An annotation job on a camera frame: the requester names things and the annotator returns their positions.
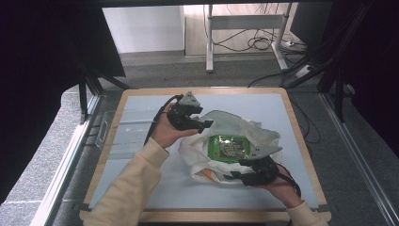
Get white power strip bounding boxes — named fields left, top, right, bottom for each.
left=295, top=64, right=313, bottom=78

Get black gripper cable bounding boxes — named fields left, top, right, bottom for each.
left=143, top=93, right=184, bottom=147
left=275, top=162, right=303, bottom=200

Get clear plastic container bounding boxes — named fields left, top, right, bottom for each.
left=94, top=109, right=168, bottom=161

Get person's left hand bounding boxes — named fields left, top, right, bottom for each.
left=151, top=103, right=200, bottom=149

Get tangle of black floor cables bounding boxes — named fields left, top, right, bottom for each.
left=203, top=3, right=310, bottom=55

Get black curtain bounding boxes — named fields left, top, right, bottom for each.
left=0, top=0, right=126, bottom=205
left=338, top=0, right=399, bottom=149

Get white metal desk frame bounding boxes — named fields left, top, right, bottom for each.
left=205, top=3, right=295, bottom=73

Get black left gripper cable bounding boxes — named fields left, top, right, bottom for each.
left=143, top=93, right=184, bottom=147

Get white tote bag coloured patches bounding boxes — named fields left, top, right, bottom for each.
left=178, top=109, right=282, bottom=186

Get wooden framed work board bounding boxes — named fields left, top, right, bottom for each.
left=88, top=92, right=319, bottom=211

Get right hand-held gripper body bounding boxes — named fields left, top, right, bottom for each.
left=238, top=144, right=283, bottom=186

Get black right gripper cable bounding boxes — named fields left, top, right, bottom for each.
left=275, top=162, right=303, bottom=200

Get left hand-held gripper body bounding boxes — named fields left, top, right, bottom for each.
left=167, top=91, right=204, bottom=131

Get thin black floor cable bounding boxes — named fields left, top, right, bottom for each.
left=287, top=93, right=322, bottom=145

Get person's right hand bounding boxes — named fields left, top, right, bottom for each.
left=253, top=165, right=304, bottom=209

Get green snack packet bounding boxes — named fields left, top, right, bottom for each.
left=207, top=135, right=252, bottom=164

